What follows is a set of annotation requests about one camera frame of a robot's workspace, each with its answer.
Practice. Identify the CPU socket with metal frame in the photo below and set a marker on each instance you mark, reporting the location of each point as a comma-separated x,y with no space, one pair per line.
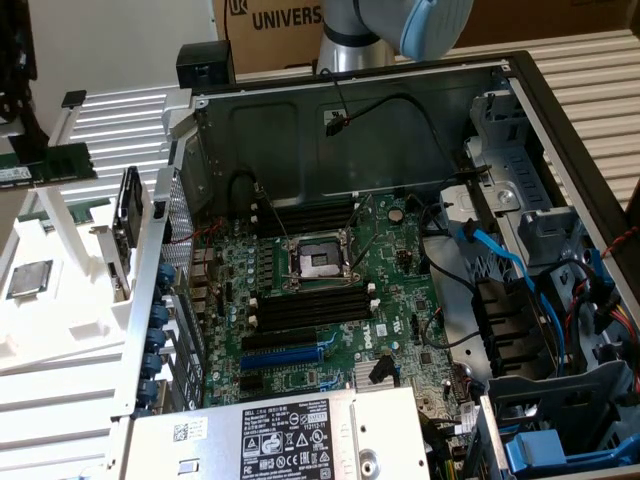
320,260

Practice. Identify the grey metal disk bay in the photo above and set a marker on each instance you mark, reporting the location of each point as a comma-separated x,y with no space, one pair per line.
505,165

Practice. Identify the small silver heatsink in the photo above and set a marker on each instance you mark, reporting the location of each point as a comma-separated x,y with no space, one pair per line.
374,374

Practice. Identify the blue card retention clip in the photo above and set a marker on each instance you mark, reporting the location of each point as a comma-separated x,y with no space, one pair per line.
156,338
148,392
167,274
159,316
152,365

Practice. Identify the short black expansion slot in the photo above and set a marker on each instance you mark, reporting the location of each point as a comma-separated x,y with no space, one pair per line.
251,382

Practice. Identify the small black box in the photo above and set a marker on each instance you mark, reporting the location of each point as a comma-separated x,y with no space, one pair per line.
205,65

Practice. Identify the green Dell motherboard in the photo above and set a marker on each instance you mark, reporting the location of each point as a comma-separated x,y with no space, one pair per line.
400,305

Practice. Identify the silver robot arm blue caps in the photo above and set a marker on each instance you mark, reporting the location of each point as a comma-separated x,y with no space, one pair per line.
350,45

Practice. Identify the blue plastic disk caddy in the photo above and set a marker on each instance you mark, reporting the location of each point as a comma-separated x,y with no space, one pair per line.
540,447

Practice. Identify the white parts rack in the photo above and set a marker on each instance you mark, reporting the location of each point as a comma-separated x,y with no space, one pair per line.
65,310

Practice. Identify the black disk drive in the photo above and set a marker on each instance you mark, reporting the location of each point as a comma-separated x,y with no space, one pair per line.
127,207

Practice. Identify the cardboard box with black print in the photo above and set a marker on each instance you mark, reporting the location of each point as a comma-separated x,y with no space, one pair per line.
270,35

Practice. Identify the silver CPU chip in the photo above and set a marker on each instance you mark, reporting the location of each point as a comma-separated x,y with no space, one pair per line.
30,279

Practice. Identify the thin metal locking lever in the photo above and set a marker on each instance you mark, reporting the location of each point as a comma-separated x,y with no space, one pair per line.
277,215
361,225

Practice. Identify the green RAM stick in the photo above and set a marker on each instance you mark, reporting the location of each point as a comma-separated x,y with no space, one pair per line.
60,165
82,212

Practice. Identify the long black expansion slot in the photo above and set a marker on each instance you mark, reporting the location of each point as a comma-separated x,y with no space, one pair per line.
279,340

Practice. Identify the plain brown cardboard box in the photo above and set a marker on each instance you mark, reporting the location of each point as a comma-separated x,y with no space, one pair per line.
550,17

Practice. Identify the blue expansion slot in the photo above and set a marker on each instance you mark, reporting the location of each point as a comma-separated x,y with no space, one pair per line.
281,359

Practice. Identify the grey power supply with label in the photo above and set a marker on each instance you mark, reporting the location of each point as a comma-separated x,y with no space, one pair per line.
280,440

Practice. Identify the open black PC case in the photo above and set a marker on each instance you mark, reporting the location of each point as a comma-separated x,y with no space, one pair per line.
560,150

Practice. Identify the round coin battery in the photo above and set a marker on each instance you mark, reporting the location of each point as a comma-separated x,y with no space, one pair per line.
396,215

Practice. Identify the black RAM slot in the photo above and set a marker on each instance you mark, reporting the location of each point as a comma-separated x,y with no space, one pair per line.
312,321
306,213
307,220
305,206
312,305
312,297
312,313

